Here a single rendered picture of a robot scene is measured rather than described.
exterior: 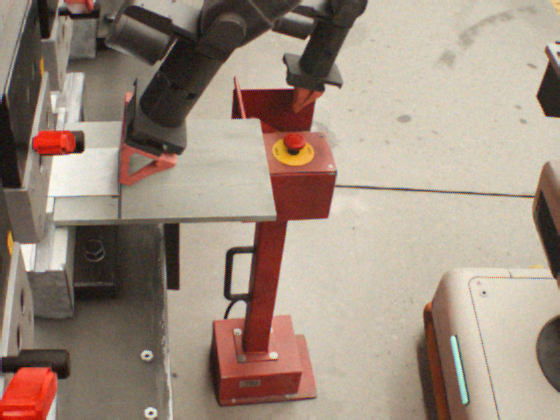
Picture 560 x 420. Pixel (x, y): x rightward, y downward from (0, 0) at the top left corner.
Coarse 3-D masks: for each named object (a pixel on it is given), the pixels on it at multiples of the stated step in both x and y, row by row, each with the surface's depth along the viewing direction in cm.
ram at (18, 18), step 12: (24, 0) 52; (12, 12) 48; (24, 12) 53; (12, 24) 48; (12, 36) 48; (12, 48) 49; (0, 60) 45; (0, 72) 45; (0, 84) 45; (0, 96) 45
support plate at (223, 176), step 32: (96, 128) 96; (192, 128) 98; (224, 128) 98; (256, 128) 99; (192, 160) 93; (224, 160) 94; (256, 160) 95; (128, 192) 88; (160, 192) 89; (192, 192) 90; (224, 192) 90; (256, 192) 91; (64, 224) 85; (96, 224) 85; (128, 224) 86
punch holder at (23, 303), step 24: (0, 192) 44; (0, 216) 44; (0, 240) 44; (0, 264) 44; (24, 264) 50; (0, 288) 43; (24, 288) 50; (0, 312) 43; (24, 312) 49; (0, 336) 42; (24, 336) 49; (0, 360) 42; (0, 384) 41
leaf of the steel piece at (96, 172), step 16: (64, 160) 91; (80, 160) 91; (96, 160) 92; (112, 160) 92; (64, 176) 89; (80, 176) 89; (96, 176) 90; (112, 176) 90; (64, 192) 87; (80, 192) 87; (96, 192) 88; (112, 192) 88
